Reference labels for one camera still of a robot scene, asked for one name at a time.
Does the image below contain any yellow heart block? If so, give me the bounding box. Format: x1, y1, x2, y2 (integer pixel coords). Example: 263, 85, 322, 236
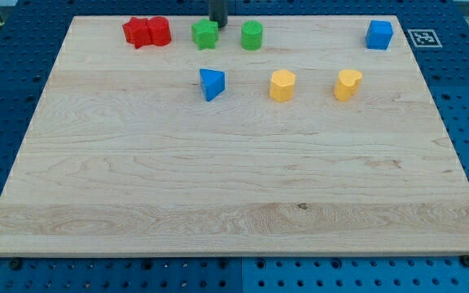
333, 69, 363, 102

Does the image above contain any blue triangle block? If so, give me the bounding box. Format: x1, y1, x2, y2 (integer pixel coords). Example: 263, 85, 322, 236
199, 68, 226, 102

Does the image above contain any yellow hexagon block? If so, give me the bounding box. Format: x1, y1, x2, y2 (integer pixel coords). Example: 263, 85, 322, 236
270, 69, 296, 103

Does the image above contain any light wooden board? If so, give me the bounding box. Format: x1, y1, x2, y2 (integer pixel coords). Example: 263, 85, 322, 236
0, 15, 469, 258

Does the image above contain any green star block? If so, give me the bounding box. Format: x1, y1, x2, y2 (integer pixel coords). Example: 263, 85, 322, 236
191, 19, 219, 50

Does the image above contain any green cylinder block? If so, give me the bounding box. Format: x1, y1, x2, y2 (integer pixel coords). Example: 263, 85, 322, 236
241, 20, 263, 50

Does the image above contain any red cylinder block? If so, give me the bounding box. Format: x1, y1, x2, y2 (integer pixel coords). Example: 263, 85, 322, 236
147, 16, 172, 46

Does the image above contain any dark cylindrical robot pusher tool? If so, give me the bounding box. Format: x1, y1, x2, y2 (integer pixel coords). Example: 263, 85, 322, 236
208, 0, 228, 28

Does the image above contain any red star block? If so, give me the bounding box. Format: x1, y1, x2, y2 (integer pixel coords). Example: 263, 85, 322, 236
122, 17, 152, 49

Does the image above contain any blue cube block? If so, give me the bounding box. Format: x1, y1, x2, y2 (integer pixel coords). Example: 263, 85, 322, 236
366, 20, 393, 50

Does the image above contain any white fiducial marker tag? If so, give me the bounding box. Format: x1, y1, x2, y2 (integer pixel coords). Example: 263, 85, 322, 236
407, 28, 442, 48

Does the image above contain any black bolt left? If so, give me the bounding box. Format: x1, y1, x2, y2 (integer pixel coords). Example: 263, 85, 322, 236
8, 258, 23, 271

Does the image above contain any black bolt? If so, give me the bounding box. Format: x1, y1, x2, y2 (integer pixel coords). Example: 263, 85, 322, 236
8, 258, 23, 271
459, 255, 469, 268

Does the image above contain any black bolt right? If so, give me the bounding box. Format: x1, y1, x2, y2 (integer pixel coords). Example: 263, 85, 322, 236
459, 255, 469, 268

